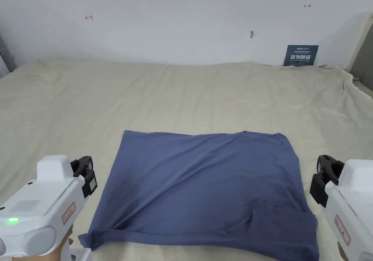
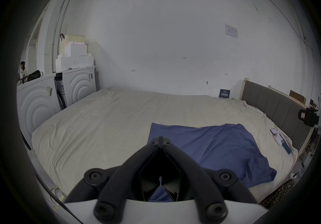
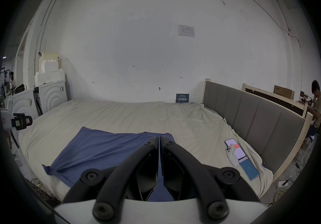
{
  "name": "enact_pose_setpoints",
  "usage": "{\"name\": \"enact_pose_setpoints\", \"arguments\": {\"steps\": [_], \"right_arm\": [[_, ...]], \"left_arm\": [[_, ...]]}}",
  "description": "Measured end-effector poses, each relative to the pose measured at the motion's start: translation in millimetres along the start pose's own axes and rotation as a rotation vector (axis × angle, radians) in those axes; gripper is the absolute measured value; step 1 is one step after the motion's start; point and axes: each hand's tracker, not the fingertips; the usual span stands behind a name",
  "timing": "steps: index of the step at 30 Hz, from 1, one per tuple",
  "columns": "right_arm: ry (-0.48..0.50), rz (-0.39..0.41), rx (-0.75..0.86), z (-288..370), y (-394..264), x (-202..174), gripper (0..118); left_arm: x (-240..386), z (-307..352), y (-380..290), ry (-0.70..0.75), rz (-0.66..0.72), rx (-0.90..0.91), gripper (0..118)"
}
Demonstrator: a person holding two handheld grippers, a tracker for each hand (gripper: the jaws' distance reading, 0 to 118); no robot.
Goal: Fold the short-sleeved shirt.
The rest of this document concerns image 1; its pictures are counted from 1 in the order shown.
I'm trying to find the dark blue sign card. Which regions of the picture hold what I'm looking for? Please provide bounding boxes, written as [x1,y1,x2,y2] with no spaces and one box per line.
[284,44,319,67]

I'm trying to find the grey padded headboard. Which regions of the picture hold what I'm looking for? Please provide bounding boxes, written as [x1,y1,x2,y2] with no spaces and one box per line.
[346,10,373,92]

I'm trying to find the dark blue shirt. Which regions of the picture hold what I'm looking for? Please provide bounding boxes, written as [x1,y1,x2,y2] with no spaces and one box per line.
[78,130,321,261]

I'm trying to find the bed with beige sheet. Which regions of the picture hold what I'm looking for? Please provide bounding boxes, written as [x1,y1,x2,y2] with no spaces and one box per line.
[0,56,373,261]

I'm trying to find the person's right hand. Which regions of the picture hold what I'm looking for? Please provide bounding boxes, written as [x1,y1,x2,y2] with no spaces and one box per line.
[337,240,349,261]

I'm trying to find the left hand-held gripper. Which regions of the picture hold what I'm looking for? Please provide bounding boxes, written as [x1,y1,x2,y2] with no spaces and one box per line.
[0,155,98,261]

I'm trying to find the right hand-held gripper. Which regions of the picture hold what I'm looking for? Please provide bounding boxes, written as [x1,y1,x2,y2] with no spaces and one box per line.
[309,154,373,261]

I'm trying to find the person's left hand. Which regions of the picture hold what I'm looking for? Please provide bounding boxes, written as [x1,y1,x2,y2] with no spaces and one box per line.
[43,225,74,261]

